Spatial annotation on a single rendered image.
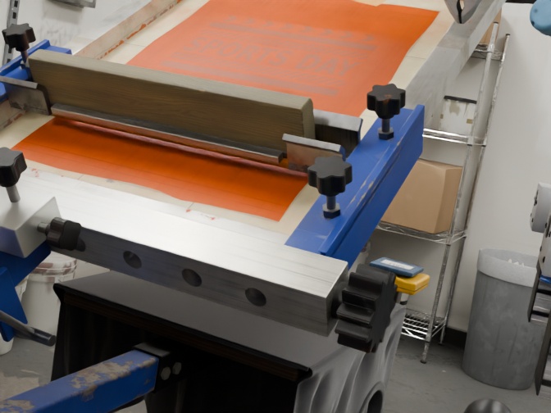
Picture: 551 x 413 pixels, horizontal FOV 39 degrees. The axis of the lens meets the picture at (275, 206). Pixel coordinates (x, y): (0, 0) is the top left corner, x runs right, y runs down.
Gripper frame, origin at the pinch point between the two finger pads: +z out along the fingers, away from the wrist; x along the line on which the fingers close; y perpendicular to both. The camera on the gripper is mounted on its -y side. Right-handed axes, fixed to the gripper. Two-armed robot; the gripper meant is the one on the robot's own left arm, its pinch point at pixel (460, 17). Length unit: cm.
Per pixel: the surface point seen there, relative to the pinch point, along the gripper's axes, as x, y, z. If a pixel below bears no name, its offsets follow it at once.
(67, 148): 40, -43, 6
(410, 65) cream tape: 5.3, -6.3, 5.7
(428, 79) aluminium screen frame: -0.4, -15.8, 2.2
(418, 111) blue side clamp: -2.9, -27.4, 0.2
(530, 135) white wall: 29, 283, 195
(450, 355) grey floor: 43, 198, 296
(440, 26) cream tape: 5.2, 8.0, 5.7
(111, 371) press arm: 26, -59, 27
